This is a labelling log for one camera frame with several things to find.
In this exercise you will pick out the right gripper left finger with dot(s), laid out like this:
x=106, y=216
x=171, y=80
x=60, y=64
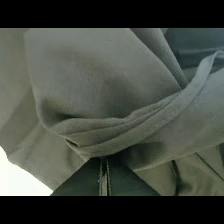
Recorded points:
x=85, y=181

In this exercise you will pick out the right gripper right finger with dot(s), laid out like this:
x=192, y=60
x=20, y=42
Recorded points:
x=128, y=183

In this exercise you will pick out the grey garment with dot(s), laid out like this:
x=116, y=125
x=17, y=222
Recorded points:
x=110, y=93

